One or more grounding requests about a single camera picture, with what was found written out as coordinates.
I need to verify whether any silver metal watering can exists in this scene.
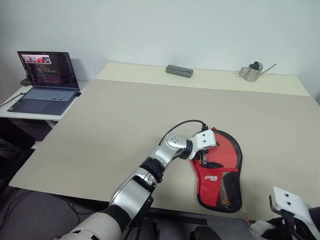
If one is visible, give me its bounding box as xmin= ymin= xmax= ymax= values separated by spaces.
xmin=238 ymin=61 xmax=278 ymax=83

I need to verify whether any beige table mat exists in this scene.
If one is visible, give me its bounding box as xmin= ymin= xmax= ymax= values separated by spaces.
xmin=8 ymin=79 xmax=320 ymax=226

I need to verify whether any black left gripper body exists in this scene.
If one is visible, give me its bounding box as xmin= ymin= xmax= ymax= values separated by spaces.
xmin=195 ymin=147 xmax=214 ymax=168

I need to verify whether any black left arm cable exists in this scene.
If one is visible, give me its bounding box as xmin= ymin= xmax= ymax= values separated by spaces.
xmin=157 ymin=120 xmax=210 ymax=146

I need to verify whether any open dark grey laptop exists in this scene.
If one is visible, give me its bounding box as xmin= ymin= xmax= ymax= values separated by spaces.
xmin=6 ymin=51 xmax=81 ymax=116

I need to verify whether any black table frame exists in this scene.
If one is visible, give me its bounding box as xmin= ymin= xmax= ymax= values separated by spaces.
xmin=146 ymin=206 xmax=209 ymax=226

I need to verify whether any small grey device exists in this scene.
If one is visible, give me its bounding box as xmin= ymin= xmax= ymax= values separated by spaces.
xmin=20 ymin=76 xmax=34 ymax=87

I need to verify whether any red and black paddle case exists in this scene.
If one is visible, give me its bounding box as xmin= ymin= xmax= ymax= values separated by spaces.
xmin=189 ymin=126 xmax=244 ymax=214

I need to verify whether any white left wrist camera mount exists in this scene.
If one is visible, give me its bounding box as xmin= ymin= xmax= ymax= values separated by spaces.
xmin=188 ymin=129 xmax=217 ymax=161

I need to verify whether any grey rectangular box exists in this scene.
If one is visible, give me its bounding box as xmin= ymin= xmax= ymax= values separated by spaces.
xmin=166 ymin=64 xmax=195 ymax=79

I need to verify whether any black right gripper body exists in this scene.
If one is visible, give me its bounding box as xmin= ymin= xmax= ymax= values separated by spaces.
xmin=264 ymin=211 xmax=305 ymax=240

